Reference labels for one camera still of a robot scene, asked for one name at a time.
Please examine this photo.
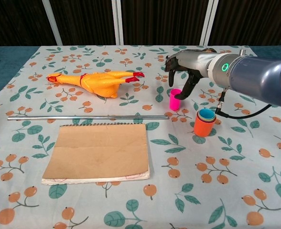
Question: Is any floral print tablecloth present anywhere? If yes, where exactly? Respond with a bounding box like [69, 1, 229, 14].
[0, 45, 281, 229]

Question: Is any silver metal rod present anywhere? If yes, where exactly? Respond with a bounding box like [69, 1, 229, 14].
[7, 114, 169, 121]

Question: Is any brown spiral notebook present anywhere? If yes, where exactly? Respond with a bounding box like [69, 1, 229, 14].
[41, 122, 151, 186]

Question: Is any brown snack bag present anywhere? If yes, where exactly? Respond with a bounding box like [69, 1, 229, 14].
[164, 47, 219, 72]

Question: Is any teal table cover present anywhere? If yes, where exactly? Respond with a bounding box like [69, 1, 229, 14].
[0, 44, 281, 105]

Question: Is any white frame post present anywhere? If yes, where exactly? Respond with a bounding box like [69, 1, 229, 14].
[199, 0, 219, 46]
[111, 0, 125, 45]
[41, 0, 63, 46]

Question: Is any orange plastic cup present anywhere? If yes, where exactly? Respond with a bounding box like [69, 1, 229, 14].
[194, 109, 217, 137]

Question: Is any light blue plastic cup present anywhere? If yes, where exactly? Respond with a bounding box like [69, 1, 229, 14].
[199, 109, 216, 121]

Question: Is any pink plastic cup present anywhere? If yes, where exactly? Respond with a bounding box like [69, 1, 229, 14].
[169, 88, 183, 111]

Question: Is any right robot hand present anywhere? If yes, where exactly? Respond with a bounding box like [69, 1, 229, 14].
[165, 49, 214, 100]

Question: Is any yellow rubber chicken toy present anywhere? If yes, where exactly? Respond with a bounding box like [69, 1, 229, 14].
[47, 70, 146, 99]

